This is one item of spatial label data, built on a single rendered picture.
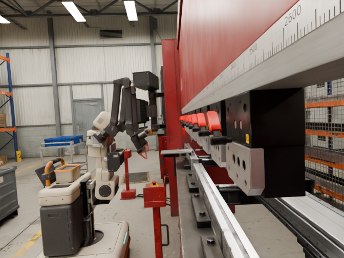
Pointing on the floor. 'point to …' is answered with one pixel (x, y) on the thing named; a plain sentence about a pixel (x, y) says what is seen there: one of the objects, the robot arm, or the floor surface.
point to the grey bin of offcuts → (8, 193)
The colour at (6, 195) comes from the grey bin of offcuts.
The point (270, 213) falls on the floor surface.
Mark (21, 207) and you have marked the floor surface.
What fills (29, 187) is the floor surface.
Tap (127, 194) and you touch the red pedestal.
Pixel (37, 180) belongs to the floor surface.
